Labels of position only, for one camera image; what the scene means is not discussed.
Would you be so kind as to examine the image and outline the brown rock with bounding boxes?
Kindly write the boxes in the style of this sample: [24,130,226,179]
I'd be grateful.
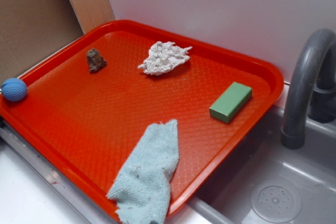
[86,48,107,73]

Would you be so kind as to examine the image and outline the crumpled white paper towel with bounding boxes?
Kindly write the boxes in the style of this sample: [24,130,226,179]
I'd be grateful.
[138,41,193,76]

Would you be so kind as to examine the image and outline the green rectangular block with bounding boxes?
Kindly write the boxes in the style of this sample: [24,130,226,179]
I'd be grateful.
[209,82,253,123]

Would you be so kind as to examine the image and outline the orange plastic tray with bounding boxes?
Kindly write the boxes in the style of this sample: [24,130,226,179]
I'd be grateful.
[1,20,284,220]

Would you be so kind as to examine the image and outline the light blue towel cloth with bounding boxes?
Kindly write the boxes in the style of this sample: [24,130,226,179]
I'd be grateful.
[107,120,180,223]

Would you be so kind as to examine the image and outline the grey plastic sink basin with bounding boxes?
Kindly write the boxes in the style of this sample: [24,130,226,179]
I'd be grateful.
[188,107,335,223]

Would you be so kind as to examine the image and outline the grey plastic faucet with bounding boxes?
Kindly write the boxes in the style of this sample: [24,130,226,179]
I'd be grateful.
[281,28,335,150]

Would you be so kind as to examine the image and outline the brown cardboard panel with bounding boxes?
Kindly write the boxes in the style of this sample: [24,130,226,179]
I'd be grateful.
[1,0,83,81]

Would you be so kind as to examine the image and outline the blue textured ball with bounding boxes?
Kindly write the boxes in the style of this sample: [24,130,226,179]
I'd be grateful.
[1,78,28,102]

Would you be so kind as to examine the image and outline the metal table edge rail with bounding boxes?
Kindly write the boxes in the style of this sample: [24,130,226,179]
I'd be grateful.
[1,121,115,223]

